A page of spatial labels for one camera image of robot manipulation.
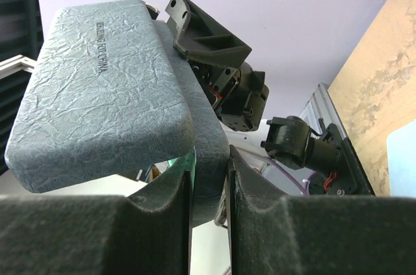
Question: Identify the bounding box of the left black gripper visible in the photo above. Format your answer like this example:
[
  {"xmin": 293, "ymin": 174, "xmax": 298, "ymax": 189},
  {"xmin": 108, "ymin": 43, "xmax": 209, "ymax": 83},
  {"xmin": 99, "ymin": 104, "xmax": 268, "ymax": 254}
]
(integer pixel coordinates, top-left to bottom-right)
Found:
[{"xmin": 165, "ymin": 0, "xmax": 269, "ymax": 132}]

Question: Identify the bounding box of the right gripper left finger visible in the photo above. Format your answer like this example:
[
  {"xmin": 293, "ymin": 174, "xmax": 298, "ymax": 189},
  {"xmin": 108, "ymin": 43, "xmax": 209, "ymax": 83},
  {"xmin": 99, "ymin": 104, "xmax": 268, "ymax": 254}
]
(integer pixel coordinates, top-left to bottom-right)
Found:
[{"xmin": 1, "ymin": 154, "xmax": 195, "ymax": 274}]

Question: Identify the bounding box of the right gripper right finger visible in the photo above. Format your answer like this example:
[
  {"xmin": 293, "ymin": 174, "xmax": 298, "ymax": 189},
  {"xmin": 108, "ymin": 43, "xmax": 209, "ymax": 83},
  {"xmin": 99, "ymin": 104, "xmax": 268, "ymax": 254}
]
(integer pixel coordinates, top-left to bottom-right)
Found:
[{"xmin": 227, "ymin": 148, "xmax": 415, "ymax": 274}]

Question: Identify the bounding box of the grey glasses case green lining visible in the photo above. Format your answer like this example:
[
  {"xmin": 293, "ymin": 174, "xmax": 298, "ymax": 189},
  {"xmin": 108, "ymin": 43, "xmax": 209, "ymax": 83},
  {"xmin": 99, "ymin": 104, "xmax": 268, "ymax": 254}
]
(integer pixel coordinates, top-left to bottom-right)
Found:
[{"xmin": 5, "ymin": 0, "xmax": 229, "ymax": 226}]

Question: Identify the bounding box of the light blue cleaning cloth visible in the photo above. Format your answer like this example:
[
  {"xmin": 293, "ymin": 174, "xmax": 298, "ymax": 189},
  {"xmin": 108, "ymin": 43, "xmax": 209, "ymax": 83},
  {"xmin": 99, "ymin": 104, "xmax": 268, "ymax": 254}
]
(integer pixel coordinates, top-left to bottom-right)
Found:
[{"xmin": 386, "ymin": 120, "xmax": 415, "ymax": 198}]

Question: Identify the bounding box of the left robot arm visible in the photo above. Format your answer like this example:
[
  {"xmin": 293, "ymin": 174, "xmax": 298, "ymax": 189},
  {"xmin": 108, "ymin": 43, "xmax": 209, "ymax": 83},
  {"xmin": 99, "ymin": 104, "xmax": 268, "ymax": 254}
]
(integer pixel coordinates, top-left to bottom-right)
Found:
[{"xmin": 166, "ymin": 0, "xmax": 374, "ymax": 195}]

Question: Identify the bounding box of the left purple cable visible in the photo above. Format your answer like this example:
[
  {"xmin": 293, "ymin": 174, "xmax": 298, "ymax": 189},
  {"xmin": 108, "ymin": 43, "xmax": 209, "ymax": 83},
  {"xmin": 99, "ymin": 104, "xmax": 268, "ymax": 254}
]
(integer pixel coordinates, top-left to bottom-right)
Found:
[{"xmin": 259, "ymin": 157, "xmax": 316, "ymax": 196}]

